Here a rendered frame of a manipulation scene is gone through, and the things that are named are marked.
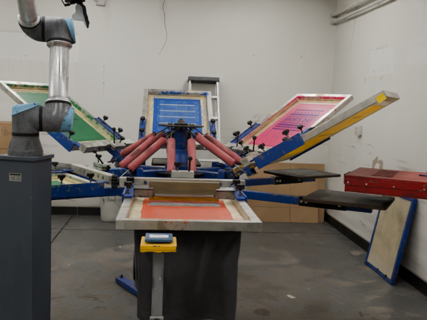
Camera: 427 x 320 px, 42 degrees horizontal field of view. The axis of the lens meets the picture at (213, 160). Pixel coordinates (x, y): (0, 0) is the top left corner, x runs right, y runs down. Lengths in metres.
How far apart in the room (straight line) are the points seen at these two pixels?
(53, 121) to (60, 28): 0.43
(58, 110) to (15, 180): 0.36
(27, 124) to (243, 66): 4.73
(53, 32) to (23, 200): 0.76
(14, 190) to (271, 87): 4.90
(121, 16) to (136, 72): 0.69
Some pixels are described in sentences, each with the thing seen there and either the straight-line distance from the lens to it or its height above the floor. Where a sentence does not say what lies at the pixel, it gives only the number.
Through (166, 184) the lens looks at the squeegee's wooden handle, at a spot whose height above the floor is 1.04.
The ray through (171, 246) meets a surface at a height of 0.95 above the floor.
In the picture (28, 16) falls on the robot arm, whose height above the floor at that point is 1.80.
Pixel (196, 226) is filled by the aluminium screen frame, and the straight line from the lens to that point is 2.22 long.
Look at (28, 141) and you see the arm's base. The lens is 2.54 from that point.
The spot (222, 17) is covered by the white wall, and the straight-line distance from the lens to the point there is 7.00.
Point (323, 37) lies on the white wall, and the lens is 7.22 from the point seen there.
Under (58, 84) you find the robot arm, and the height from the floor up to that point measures 1.52.
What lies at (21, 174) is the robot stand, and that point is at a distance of 2.53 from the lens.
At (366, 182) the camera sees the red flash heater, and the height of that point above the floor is 1.07.
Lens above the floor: 1.47
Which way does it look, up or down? 6 degrees down
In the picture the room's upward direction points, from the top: 2 degrees clockwise
